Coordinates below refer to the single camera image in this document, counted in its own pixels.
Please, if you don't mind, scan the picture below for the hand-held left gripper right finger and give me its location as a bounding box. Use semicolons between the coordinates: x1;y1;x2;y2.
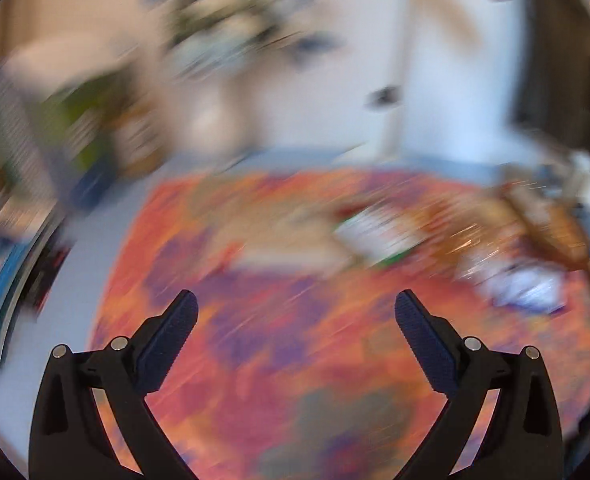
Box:
395;289;563;480

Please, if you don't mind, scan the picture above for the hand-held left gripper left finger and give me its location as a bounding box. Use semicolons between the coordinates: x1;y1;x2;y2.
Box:
29;290;199;480

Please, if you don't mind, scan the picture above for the white and blue snack packet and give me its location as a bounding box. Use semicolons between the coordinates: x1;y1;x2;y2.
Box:
455;255;570;316

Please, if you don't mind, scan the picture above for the floral tablecloth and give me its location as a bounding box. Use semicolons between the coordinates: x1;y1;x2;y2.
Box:
87;167;590;480

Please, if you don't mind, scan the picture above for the white and green snack packet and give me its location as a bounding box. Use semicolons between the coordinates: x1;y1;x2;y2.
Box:
332;205;420;266

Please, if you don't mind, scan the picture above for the brown snack packet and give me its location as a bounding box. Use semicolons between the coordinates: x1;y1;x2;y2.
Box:
495;180;590;271

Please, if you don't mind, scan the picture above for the small blue box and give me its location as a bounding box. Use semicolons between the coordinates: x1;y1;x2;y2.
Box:
70;165;120;211

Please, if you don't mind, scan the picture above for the white ribbed vase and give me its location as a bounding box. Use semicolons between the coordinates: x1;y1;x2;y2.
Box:
175;60;270;153

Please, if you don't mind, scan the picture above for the green and white cardboard box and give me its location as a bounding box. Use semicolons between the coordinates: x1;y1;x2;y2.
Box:
5;40;140;196

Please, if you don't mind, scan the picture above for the dark panel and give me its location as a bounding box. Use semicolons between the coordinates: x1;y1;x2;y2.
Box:
515;0;590;156

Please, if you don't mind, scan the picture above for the black wall socket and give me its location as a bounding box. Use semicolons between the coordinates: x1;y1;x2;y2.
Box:
365;85;403;110

